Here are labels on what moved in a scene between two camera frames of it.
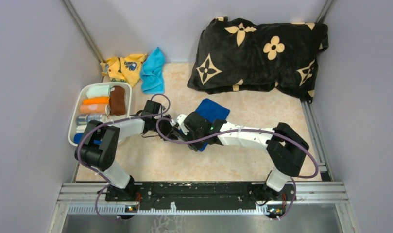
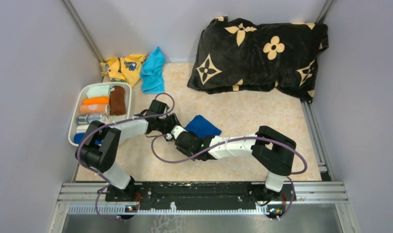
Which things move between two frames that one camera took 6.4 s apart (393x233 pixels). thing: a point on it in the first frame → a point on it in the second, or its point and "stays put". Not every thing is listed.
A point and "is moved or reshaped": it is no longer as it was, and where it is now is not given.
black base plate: (189, 195) stays put
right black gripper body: (195, 144) → (191, 154)
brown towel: (117, 101) stays put
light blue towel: (152, 73) stays put
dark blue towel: (211, 110) is moved or reshaped
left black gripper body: (165, 127) stays put
